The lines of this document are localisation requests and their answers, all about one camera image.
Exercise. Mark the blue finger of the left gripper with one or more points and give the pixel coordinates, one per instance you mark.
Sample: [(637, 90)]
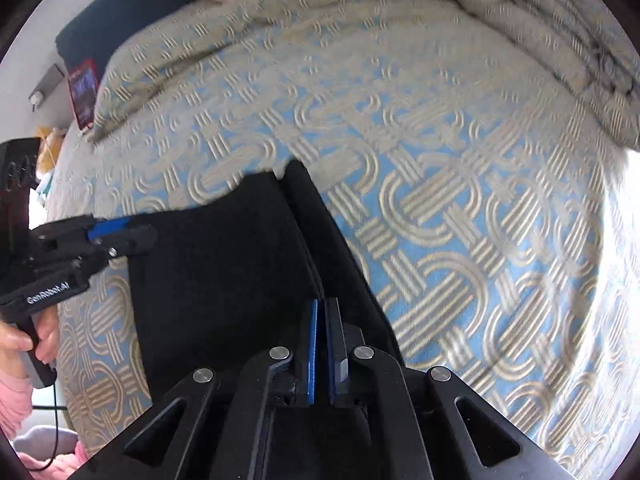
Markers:
[(122, 248), (112, 227)]

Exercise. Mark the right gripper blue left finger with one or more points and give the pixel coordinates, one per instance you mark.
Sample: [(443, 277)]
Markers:
[(308, 353)]

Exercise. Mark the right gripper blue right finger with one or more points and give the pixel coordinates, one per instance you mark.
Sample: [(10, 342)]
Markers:
[(337, 352)]

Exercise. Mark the black pants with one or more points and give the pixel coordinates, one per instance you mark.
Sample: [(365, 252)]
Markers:
[(228, 280)]

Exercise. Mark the pink sleeve forearm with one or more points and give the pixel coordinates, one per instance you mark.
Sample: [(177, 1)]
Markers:
[(15, 403)]

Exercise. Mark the person's left hand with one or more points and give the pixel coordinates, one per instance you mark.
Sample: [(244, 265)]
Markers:
[(14, 343)]

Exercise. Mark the cluttered bedside shelf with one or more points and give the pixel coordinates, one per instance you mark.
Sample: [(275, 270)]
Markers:
[(51, 141)]

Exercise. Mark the red book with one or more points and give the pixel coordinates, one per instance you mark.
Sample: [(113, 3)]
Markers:
[(83, 87)]

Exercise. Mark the dark blue headboard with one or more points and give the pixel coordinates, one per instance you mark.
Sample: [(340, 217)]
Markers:
[(99, 30)]

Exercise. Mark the patterned blue beige bedspread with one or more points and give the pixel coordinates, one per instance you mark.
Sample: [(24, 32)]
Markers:
[(495, 220)]

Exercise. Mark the red pants of person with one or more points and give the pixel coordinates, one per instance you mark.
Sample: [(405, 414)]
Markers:
[(62, 467)]

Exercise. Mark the folded beige patterned duvet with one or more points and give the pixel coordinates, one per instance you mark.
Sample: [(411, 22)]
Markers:
[(583, 46)]

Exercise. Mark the black camera box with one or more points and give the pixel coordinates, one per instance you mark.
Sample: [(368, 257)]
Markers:
[(18, 178)]

